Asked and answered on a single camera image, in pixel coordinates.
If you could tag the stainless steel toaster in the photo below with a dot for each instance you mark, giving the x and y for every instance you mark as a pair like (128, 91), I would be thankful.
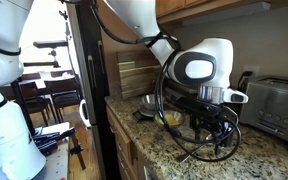
(267, 107)

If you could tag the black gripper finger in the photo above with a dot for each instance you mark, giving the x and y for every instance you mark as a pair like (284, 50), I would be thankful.
(225, 141)
(194, 126)

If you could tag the black kitchen scale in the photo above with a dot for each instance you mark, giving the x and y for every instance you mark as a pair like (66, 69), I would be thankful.
(145, 112)

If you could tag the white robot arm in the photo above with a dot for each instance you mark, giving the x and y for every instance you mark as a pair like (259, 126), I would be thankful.
(207, 65)

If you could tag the white wall outlet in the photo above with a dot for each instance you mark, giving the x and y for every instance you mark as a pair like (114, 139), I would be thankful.
(253, 69)

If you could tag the steel bowl with yellow grains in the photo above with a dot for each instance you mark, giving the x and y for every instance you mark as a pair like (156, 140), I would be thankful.
(173, 118)

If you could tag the black refrigerator side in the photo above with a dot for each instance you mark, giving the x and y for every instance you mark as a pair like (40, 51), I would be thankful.
(93, 81)

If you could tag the wooden cutting board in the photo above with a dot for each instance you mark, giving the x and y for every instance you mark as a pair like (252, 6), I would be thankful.
(138, 72)

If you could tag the wooden upper cabinet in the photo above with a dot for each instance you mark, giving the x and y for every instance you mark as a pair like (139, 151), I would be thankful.
(171, 11)

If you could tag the silver metal spoon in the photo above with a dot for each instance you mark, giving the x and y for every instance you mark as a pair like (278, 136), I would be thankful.
(194, 151)

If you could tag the wooden lower cabinet drawers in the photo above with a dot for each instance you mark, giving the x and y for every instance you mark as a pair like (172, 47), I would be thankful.
(132, 164)

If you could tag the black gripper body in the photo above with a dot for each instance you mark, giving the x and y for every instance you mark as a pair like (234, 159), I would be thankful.
(208, 115)

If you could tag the black clamp tools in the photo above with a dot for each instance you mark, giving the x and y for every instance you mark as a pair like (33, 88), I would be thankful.
(46, 143)

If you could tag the empty steel bowl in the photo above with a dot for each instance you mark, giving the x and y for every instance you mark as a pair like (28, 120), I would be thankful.
(149, 101)

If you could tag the dark wooden dining chair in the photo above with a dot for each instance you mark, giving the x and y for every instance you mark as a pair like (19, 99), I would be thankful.
(64, 93)

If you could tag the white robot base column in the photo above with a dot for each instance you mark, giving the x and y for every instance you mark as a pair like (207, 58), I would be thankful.
(20, 158)

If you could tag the dark wooden dining table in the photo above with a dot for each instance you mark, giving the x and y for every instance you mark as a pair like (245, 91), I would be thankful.
(40, 77)

